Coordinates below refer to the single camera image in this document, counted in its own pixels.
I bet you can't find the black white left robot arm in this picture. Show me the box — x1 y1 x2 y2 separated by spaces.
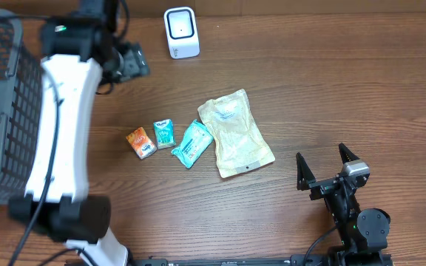
8 0 149 265

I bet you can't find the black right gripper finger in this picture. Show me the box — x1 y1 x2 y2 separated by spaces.
296 152 316 191
339 143 359 164

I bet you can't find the green toilet tissue wipes pack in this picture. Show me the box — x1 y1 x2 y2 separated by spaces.
171 120 214 168

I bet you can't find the beige clear plastic pouch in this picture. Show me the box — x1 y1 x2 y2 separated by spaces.
197 89 275 178

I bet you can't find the white barcode scanner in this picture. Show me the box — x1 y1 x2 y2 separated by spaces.
163 7 200 59

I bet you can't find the orange red tissue pack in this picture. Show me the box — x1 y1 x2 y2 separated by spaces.
126 127 157 160

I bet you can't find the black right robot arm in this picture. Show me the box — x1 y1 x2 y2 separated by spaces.
291 143 393 266

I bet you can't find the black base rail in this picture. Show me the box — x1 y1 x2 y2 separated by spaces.
131 255 393 266

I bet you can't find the teal Kleenex tissue pack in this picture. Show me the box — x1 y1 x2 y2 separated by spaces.
153 119 176 149

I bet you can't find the grey plastic shopping basket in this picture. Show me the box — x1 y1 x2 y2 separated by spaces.
0 9 42 205

